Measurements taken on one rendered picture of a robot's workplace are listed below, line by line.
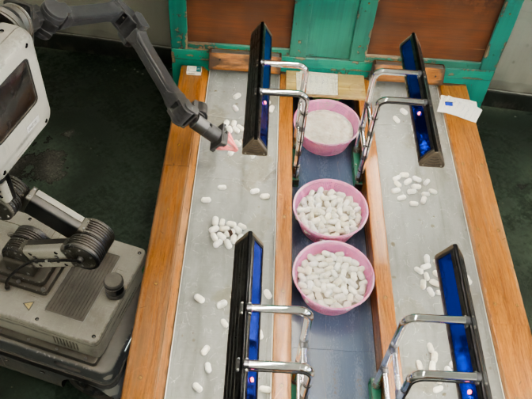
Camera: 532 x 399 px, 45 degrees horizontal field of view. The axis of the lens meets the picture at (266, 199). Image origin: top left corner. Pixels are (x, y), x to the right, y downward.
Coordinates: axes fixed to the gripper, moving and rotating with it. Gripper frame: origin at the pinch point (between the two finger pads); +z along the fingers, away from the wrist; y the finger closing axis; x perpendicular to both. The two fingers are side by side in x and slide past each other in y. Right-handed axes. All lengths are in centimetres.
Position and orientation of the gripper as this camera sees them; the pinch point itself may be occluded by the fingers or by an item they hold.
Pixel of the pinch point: (235, 149)
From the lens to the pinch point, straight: 237.0
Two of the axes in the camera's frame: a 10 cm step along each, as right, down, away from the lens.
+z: 7.2, 4.8, 5.1
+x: -7.0, 4.5, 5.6
